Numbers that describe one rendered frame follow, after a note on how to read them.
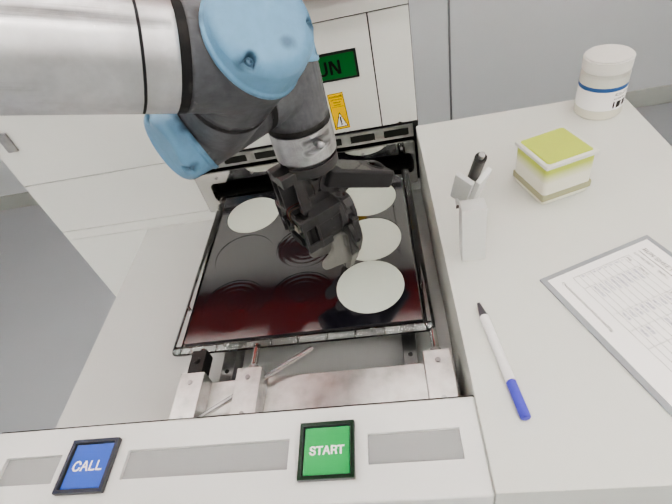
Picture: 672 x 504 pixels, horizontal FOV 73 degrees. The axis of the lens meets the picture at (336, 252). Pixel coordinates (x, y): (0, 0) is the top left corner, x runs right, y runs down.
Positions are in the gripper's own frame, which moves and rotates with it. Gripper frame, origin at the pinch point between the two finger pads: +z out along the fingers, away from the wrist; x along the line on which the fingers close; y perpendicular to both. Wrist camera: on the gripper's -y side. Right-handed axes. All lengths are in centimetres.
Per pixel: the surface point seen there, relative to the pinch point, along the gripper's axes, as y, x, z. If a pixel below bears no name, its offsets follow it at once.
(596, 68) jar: -44.1, 7.9, -13.8
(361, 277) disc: 0.7, 3.5, 1.2
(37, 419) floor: 94, -101, 91
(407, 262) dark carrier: -6.2, 6.1, 1.3
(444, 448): 10.6, 31.1, -4.3
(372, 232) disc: -6.7, -3.2, 1.3
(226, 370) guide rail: 24.1, -0.3, 6.2
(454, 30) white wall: -139, -115, 35
